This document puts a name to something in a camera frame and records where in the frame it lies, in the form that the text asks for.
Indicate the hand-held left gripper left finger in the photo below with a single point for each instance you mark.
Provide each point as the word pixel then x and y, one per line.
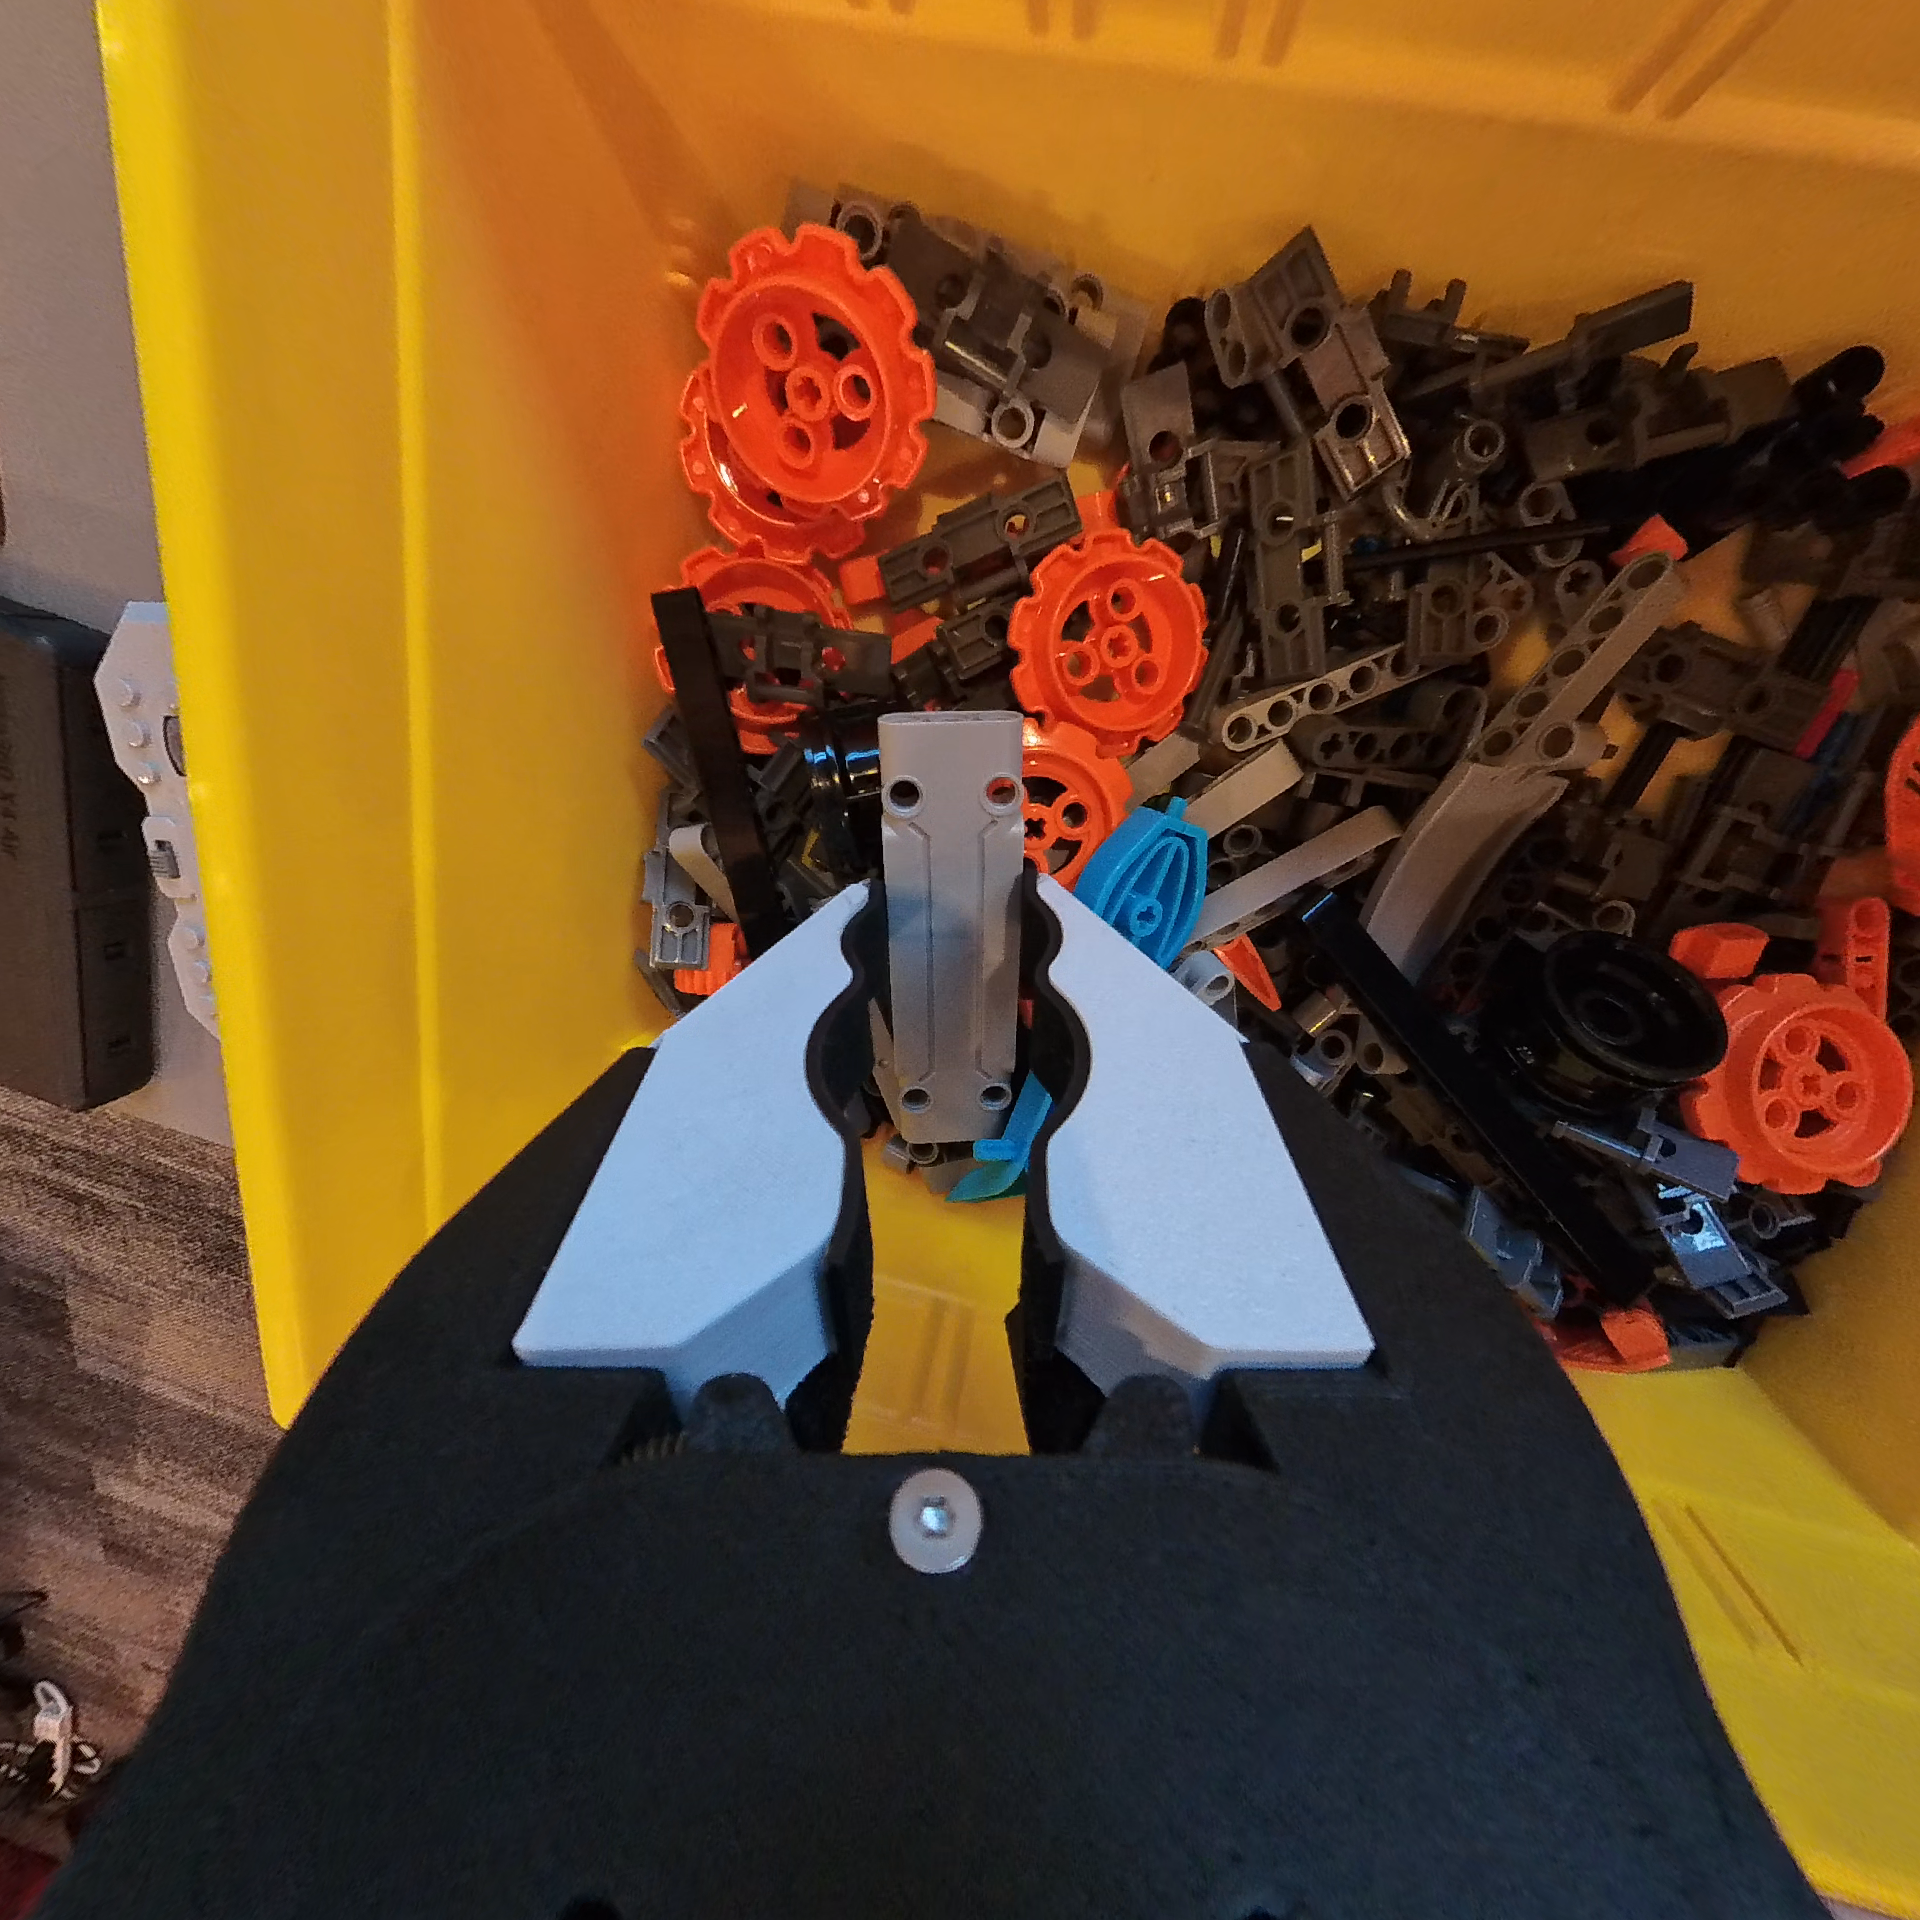
pixel 705 1198

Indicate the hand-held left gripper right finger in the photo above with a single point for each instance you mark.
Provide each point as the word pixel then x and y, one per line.
pixel 1187 1198

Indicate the blue plastic separator tool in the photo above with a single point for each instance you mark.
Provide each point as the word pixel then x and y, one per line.
pixel 1140 885

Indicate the short grey pin-hole panel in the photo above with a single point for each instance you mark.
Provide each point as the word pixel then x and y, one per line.
pixel 948 930

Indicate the black round disc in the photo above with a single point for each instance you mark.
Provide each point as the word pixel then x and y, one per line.
pixel 1614 1020

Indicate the orange round-hole gear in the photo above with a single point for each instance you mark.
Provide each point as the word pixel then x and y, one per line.
pixel 1110 639
pixel 742 597
pixel 1073 816
pixel 1801 1079
pixel 805 388
pixel 719 487

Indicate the pile of small building parts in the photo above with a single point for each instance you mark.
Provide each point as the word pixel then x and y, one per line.
pixel 1350 597

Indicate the yellow plastic bin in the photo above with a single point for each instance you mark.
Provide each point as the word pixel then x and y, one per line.
pixel 301 597

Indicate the grey arc-shaped panel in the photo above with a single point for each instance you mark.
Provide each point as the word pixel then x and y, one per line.
pixel 1441 855

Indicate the thin grey holed beam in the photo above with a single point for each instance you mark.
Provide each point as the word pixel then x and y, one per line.
pixel 1576 661

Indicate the white control hub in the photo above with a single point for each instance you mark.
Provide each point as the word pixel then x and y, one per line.
pixel 143 809

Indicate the black charger box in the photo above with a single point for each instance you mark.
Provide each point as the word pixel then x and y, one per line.
pixel 66 868

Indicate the small white floor part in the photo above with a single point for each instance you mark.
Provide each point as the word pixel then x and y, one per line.
pixel 53 1741

